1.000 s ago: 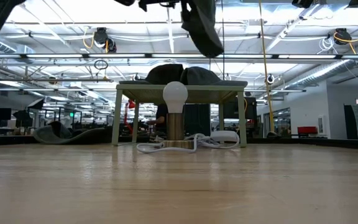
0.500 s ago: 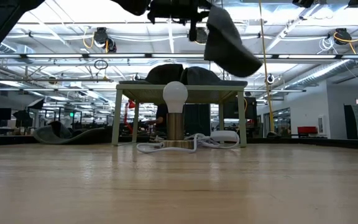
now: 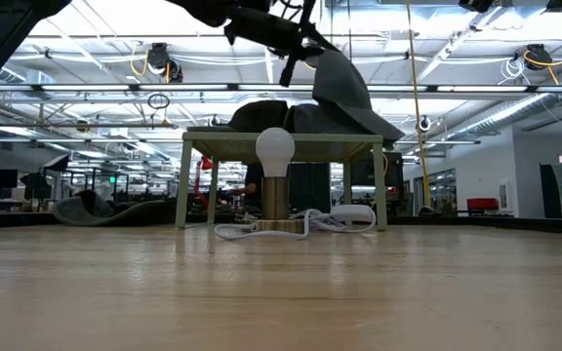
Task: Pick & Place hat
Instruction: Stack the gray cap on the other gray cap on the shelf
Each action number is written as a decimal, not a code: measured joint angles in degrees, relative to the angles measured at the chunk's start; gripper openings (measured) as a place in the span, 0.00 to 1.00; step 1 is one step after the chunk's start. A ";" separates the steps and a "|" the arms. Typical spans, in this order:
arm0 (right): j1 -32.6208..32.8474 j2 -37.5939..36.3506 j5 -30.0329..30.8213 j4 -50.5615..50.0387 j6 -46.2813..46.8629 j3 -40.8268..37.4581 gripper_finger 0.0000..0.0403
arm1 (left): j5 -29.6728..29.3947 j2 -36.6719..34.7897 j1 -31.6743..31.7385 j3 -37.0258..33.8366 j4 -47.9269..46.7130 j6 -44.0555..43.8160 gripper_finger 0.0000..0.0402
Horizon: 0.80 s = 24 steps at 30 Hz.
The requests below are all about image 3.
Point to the brass lamp with white bulb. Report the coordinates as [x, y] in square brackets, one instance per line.
[274, 146]

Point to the grey cloth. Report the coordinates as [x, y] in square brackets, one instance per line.
[339, 83]

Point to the black standing panel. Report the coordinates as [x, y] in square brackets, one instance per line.
[549, 190]

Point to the red background object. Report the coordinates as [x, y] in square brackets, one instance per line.
[205, 165]

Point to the black background cabinet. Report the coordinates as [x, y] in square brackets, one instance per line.
[376, 170]

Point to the dark charcoal baseball cap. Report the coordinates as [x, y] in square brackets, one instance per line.
[259, 117]
[130, 214]

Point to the silver ventilation duct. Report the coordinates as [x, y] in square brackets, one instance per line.
[505, 114]

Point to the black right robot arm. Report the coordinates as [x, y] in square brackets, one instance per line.
[476, 4]

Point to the red seat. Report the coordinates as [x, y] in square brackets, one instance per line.
[482, 205]

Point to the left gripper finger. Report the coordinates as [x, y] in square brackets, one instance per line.
[320, 43]

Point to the small black ceiling reel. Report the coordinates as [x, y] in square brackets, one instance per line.
[424, 124]
[214, 124]

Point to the green perforated metal stand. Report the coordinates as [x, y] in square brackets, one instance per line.
[334, 139]

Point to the person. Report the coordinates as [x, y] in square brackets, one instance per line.
[254, 187]

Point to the black aluminium table frame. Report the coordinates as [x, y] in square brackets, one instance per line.
[505, 225]

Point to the white wall box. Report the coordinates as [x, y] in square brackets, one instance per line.
[504, 195]

